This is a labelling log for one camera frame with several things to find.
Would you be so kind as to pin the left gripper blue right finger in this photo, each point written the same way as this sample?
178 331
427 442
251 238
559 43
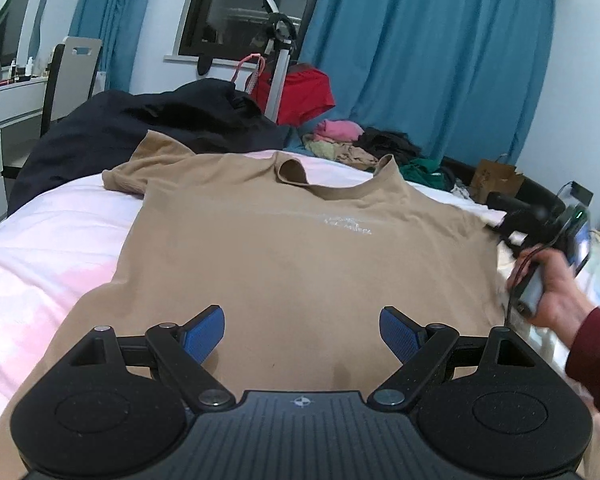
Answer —
423 352

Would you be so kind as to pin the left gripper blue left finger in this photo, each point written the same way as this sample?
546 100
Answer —
179 352

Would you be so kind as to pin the tan printed t-shirt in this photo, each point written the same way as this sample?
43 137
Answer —
301 270

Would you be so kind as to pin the person's right hand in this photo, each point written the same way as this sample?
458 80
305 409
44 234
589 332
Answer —
563 307

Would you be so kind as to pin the black sofa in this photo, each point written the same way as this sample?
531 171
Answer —
530 192

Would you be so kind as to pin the brown paper bag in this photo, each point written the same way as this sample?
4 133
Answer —
493 176

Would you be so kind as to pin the dark red right sleeve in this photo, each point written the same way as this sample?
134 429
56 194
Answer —
583 364

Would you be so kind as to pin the green garment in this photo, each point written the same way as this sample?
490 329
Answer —
429 173

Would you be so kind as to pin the pastel tie-dye bed sheet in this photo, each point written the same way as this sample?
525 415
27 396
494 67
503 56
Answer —
67 241

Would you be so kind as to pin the beige patterned garment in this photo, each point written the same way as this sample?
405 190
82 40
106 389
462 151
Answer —
345 153

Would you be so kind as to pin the black garment pile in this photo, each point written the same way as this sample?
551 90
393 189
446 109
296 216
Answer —
381 143

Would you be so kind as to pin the blue right curtain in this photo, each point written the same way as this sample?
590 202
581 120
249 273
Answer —
461 78

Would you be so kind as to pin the blue curtain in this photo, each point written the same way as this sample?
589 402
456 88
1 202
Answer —
117 24
461 78

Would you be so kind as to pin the pink folded garment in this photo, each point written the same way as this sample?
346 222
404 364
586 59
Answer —
338 130

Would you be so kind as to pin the dark navy garment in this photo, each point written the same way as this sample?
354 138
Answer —
207 116

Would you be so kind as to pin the red t-shirt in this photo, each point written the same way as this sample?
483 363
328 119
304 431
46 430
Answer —
306 94

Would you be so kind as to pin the white black chair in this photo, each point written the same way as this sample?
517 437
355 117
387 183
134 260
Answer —
71 78

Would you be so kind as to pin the silver tripod stand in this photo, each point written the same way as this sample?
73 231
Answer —
282 36

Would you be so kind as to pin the dark window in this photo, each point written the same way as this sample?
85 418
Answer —
226 29

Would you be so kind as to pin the blue left curtain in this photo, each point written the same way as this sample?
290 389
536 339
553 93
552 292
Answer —
117 24

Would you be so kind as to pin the wavy vanity mirror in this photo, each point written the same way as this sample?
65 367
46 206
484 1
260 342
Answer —
20 32

